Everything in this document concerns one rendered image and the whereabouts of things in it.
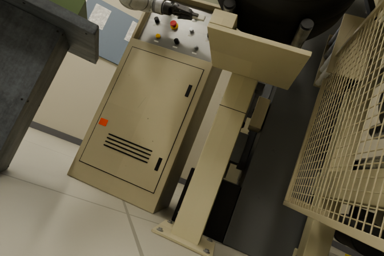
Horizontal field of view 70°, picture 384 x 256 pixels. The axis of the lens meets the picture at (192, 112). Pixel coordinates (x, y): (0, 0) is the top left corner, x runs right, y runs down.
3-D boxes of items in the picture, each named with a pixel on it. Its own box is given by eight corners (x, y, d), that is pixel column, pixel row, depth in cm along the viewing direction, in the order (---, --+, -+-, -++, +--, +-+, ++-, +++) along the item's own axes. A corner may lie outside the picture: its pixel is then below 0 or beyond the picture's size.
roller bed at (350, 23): (312, 86, 138) (329, 35, 143) (343, 95, 135) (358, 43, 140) (326, 71, 119) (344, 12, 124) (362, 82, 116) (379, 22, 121)
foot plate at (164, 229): (164, 221, 138) (166, 217, 139) (214, 244, 133) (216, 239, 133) (150, 231, 113) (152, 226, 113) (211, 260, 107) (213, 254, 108)
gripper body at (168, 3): (166, -4, 149) (181, 0, 147) (168, 6, 157) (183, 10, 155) (160, 8, 148) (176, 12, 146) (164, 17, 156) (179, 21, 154)
